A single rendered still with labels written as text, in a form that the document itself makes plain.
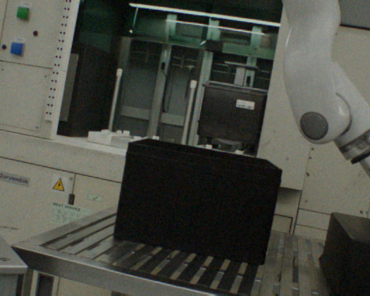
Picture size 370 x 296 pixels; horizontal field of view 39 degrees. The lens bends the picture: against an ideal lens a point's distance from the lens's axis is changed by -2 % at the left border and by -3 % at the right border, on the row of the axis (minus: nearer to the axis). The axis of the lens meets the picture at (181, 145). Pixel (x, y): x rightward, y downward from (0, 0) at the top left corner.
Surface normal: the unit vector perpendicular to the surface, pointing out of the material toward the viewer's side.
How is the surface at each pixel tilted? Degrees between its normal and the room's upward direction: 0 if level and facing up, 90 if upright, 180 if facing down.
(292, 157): 90
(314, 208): 90
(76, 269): 90
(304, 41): 67
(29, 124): 90
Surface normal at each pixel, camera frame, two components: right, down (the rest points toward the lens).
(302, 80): -0.61, 0.06
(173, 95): -0.20, 0.02
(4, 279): 0.54, 0.14
